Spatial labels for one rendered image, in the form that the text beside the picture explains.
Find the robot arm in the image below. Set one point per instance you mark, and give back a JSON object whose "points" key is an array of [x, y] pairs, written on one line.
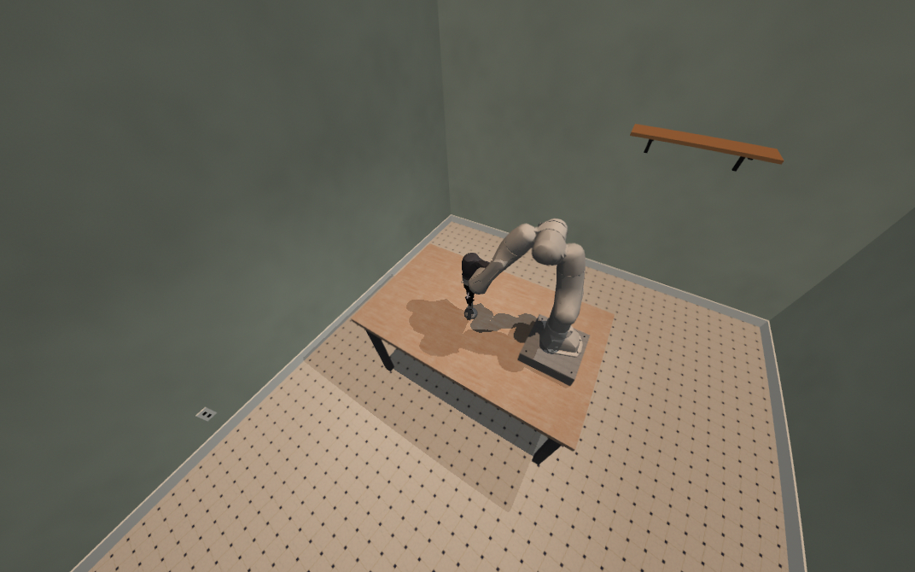
{"points": [[549, 248]]}

